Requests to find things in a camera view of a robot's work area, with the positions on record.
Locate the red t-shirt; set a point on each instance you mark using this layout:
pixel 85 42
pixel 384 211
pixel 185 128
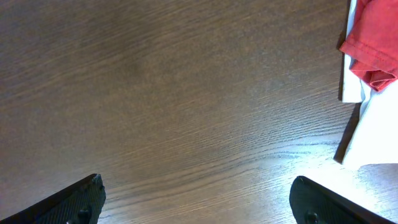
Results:
pixel 372 43

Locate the white garment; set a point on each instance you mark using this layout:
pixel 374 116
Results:
pixel 374 140

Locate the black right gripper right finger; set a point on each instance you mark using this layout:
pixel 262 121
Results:
pixel 312 203

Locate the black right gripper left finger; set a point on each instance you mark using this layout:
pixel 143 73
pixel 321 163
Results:
pixel 79 203

